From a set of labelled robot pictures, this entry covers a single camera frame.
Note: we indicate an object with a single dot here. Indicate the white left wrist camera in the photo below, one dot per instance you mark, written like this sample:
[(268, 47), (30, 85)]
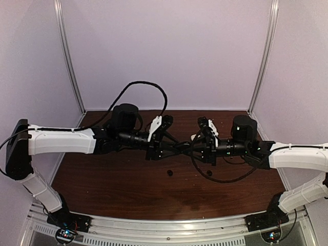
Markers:
[(155, 124)]

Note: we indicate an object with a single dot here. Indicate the aluminium front rail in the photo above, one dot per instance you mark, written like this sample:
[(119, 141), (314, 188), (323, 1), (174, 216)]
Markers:
[(230, 230)]

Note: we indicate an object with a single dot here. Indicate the right aluminium frame post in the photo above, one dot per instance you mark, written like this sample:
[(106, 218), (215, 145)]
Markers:
[(272, 24)]

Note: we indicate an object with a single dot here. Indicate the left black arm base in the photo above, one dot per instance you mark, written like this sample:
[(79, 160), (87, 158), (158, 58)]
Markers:
[(65, 219)]

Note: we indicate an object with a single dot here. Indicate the aluminium frame post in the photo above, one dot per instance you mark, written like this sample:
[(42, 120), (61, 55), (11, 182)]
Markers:
[(272, 24), (67, 56)]

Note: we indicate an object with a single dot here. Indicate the left aluminium frame post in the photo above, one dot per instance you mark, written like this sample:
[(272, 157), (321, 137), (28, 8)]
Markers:
[(67, 56)]

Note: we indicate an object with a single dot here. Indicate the circuit board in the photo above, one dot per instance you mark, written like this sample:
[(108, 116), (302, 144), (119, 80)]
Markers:
[(271, 236), (65, 236)]

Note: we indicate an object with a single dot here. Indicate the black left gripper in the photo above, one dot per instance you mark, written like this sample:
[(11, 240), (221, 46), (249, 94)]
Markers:
[(154, 142)]

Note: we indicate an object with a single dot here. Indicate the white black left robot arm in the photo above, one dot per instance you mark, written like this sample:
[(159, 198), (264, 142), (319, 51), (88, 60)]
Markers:
[(120, 185)]

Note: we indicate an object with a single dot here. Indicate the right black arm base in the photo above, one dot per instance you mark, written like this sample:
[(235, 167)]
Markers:
[(272, 217)]

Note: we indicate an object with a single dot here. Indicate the left circuit board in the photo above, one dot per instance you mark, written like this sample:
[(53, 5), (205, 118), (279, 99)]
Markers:
[(65, 236)]

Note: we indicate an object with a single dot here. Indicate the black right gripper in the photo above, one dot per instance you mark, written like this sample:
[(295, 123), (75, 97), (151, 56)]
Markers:
[(210, 152)]

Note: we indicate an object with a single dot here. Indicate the right circuit board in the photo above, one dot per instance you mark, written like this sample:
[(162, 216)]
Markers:
[(271, 236)]

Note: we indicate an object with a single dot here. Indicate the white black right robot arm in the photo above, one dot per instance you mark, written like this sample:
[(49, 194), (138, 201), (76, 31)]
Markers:
[(265, 155)]

